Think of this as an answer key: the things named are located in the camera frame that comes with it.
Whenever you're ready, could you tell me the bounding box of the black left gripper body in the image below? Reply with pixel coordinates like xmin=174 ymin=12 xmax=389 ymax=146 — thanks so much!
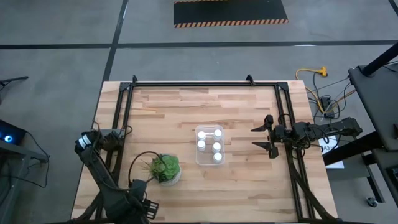
xmin=129 ymin=179 xmax=148 ymax=200

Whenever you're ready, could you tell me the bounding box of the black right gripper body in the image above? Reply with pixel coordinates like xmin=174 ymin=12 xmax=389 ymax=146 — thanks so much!
xmin=264 ymin=114 xmax=280 ymax=160

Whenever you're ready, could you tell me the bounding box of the clear plastic basket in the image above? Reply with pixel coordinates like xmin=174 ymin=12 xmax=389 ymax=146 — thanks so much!
xmin=195 ymin=124 xmax=226 ymax=166

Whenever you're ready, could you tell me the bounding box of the green succulent plant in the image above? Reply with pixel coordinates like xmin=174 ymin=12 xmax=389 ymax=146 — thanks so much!
xmin=141 ymin=154 xmax=180 ymax=183

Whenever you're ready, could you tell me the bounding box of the white triangle-pattern plant pot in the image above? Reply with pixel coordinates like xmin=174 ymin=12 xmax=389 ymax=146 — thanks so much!
xmin=159 ymin=169 xmax=182 ymax=187

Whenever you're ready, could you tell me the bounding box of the black power strip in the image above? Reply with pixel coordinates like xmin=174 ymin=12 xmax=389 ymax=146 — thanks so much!
xmin=320 ymin=95 xmax=336 ymax=119

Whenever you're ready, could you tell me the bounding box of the white paper sheet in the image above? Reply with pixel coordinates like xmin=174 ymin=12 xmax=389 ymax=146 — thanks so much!
xmin=317 ymin=135 xmax=345 ymax=170

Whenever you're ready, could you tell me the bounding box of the black side stand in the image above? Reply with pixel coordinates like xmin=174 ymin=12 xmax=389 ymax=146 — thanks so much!
xmin=322 ymin=130 xmax=398 ymax=209

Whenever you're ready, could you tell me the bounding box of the black desk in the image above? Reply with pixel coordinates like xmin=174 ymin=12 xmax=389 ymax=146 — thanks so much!
xmin=348 ymin=63 xmax=398 ymax=152

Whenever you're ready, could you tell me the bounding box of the black hazard-striped floor mat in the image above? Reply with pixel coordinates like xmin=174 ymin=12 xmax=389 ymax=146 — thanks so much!
xmin=173 ymin=0 xmax=289 ymax=29

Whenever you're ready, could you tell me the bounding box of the black device with blue light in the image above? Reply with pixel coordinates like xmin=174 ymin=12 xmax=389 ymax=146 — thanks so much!
xmin=0 ymin=119 xmax=27 ymax=146

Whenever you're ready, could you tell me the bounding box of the black tripod leg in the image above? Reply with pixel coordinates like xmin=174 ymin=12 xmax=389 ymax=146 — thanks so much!
xmin=0 ymin=75 xmax=29 ymax=105

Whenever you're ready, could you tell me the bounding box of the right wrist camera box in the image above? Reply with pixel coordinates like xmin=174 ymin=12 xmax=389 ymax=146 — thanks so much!
xmin=274 ymin=125 xmax=286 ymax=140

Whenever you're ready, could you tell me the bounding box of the yellow extension cable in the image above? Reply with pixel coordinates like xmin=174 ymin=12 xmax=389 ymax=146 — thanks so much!
xmin=295 ymin=66 xmax=329 ymax=94

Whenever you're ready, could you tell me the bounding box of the black aluminium rig frame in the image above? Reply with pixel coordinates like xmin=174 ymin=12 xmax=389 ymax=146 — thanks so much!
xmin=70 ymin=74 xmax=340 ymax=224

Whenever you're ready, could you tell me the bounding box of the black desk post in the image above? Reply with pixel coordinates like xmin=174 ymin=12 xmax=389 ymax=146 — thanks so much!
xmin=361 ymin=42 xmax=398 ymax=77

